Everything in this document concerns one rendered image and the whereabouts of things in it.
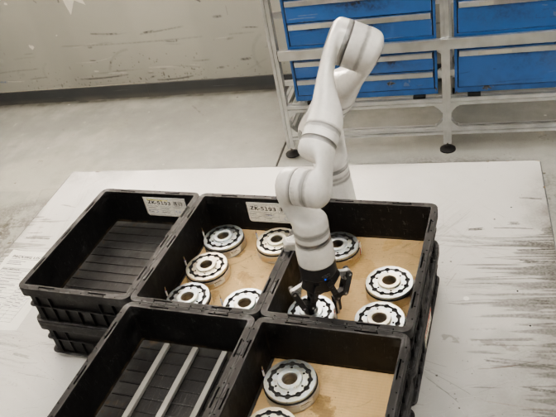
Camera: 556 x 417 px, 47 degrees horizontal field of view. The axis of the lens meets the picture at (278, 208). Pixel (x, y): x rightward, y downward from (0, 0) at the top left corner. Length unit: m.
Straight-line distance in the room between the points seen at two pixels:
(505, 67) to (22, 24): 3.23
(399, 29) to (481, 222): 1.57
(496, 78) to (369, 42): 2.06
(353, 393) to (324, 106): 0.54
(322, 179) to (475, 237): 0.72
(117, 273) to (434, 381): 0.80
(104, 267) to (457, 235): 0.93
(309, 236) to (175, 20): 3.33
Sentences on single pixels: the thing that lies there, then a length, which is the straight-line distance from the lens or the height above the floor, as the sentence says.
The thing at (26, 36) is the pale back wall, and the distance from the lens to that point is 5.00.
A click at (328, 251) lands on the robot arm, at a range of 1.25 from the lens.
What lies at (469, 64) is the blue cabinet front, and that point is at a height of 0.46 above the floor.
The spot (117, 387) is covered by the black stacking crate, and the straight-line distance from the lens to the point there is 1.40.
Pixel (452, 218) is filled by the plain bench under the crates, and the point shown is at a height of 0.70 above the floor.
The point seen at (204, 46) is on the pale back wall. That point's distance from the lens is 4.42.
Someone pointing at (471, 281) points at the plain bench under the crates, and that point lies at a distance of 1.65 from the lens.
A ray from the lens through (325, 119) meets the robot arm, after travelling 1.20.
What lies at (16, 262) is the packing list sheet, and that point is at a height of 0.70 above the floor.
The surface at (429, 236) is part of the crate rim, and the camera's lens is 1.41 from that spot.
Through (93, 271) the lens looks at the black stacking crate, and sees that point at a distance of 1.72.
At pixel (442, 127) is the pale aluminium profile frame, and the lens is 3.40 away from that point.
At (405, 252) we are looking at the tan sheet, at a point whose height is 0.83.
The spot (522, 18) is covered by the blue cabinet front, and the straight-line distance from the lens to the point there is 3.20.
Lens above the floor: 1.82
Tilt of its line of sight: 35 degrees down
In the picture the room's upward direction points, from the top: 12 degrees counter-clockwise
